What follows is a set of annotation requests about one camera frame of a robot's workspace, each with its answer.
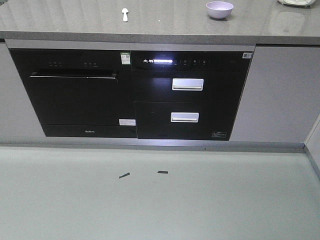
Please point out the mint green plastic spoon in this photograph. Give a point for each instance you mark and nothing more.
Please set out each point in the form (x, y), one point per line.
(125, 12)

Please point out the purple plastic bowl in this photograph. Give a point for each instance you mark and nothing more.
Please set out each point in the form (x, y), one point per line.
(219, 9)

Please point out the black disinfection cabinet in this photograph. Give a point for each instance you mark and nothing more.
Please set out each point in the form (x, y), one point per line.
(224, 73)

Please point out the black tape strip right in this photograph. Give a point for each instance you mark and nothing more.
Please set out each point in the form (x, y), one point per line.
(162, 172)

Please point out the black tape strip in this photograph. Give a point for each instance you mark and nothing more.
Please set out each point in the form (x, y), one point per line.
(124, 175)
(162, 172)

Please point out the black tape strip left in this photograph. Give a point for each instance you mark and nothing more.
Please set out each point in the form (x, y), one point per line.
(124, 175)

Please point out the black built-in dishwasher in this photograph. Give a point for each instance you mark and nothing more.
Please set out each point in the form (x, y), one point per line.
(77, 89)

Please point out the grey cabinet door right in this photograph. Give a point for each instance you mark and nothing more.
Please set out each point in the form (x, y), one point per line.
(281, 97)

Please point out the grey cabinet door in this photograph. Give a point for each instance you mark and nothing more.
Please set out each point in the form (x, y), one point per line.
(281, 97)
(17, 116)

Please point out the grey cabinet door left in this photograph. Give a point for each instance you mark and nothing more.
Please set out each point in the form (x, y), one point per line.
(17, 116)

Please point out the lower silver drawer handle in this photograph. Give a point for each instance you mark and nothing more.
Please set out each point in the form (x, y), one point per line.
(184, 117)

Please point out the silver drawer handle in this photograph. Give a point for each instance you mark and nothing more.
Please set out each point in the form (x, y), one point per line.
(184, 117)
(187, 84)

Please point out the upper silver drawer handle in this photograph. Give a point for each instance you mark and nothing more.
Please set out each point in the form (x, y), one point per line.
(187, 84)

